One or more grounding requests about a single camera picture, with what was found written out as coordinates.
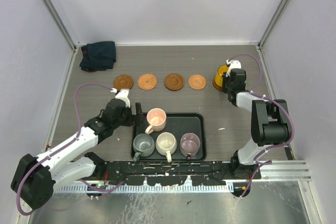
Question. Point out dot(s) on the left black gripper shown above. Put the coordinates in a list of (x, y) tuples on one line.
[(139, 117)]

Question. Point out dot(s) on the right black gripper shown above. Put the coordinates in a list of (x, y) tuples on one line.
[(224, 79)]

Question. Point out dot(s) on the brown wooden coaster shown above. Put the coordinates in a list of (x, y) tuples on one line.
[(174, 82), (123, 81), (219, 88)]

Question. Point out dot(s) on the yellow glass mug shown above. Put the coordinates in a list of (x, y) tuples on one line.
[(221, 71)]

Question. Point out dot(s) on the woven cork coaster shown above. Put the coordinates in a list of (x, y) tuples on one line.
[(197, 82), (147, 81)]

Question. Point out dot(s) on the purple ceramic mug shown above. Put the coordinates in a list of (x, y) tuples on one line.
[(189, 145)]

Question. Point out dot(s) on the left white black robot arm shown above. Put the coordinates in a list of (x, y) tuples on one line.
[(38, 177)]

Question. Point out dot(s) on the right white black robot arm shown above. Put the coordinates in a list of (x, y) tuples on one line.
[(270, 125)]

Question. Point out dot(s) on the pink ceramic mug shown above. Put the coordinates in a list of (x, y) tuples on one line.
[(156, 119)]

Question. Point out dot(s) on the grey ceramic mug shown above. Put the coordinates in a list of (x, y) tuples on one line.
[(143, 146)]

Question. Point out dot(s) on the cream ceramic mug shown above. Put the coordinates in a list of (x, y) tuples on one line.
[(166, 145)]

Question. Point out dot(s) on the black plastic tray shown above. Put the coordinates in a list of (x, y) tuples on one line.
[(177, 124)]

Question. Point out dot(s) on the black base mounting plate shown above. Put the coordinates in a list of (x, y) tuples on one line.
[(207, 173)]

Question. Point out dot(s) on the dark blue folded cloth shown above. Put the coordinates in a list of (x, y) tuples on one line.
[(99, 56)]

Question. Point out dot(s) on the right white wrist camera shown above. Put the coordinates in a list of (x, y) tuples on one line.
[(232, 64)]

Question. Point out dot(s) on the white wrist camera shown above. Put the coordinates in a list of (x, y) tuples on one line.
[(232, 64), (123, 95)]

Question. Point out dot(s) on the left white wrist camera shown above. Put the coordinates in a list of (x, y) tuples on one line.
[(123, 95)]

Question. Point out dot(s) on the grey slotted cable duct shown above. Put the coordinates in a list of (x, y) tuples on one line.
[(145, 188)]

